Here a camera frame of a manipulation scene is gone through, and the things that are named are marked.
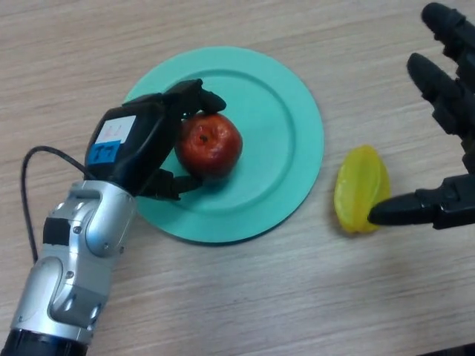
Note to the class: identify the green round plate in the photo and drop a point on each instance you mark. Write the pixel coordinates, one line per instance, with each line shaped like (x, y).
(267, 130)

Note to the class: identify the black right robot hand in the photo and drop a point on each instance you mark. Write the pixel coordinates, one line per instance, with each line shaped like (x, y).
(456, 111)

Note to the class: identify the yellow starfruit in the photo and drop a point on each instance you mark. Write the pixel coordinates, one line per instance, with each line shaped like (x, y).
(361, 185)

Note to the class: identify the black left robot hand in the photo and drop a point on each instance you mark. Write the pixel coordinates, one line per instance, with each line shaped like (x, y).
(137, 148)

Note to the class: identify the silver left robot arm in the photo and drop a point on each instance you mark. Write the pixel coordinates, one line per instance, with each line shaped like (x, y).
(78, 252)

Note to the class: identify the red apple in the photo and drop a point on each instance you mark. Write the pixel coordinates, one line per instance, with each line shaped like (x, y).
(211, 148)

